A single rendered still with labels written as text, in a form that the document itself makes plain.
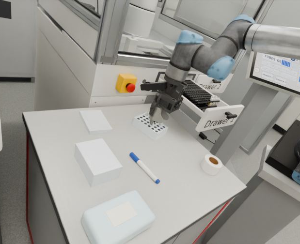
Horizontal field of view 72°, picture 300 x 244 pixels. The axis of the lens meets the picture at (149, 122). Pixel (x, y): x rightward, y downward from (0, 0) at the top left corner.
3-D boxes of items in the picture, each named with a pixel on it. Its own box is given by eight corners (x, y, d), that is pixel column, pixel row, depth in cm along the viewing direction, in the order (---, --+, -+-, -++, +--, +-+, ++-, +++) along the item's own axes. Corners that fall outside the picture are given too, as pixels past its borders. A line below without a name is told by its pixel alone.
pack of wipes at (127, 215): (131, 196, 57) (135, 186, 55) (152, 226, 52) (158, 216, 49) (79, 221, 47) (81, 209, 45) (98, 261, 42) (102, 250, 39)
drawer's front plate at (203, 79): (219, 91, 143) (227, 77, 137) (193, 92, 124) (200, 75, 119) (217, 90, 144) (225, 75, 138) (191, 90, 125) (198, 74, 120)
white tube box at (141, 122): (165, 134, 88) (168, 127, 86) (154, 141, 81) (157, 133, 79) (143, 118, 92) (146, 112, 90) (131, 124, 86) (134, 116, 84)
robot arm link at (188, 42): (200, 38, 60) (176, 27, 63) (185, 72, 65) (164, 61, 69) (210, 38, 66) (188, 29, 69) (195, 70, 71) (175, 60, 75)
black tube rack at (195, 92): (213, 111, 105) (220, 100, 102) (192, 114, 94) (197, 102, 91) (185, 89, 118) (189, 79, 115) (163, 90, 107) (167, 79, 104)
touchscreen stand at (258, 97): (242, 194, 188) (326, 98, 136) (197, 182, 182) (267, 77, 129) (226, 157, 231) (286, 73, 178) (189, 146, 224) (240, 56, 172)
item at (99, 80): (223, 92, 150) (233, 74, 143) (90, 96, 86) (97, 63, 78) (150, 44, 206) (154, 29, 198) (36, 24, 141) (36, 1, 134)
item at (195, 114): (229, 120, 103) (236, 110, 100) (198, 126, 87) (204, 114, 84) (179, 82, 127) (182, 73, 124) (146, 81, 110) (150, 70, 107)
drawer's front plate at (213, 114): (232, 124, 104) (244, 106, 99) (197, 132, 86) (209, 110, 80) (230, 122, 105) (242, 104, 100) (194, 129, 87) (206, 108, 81)
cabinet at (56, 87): (181, 167, 192) (224, 92, 151) (70, 208, 127) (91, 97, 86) (130, 110, 247) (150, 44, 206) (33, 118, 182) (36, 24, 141)
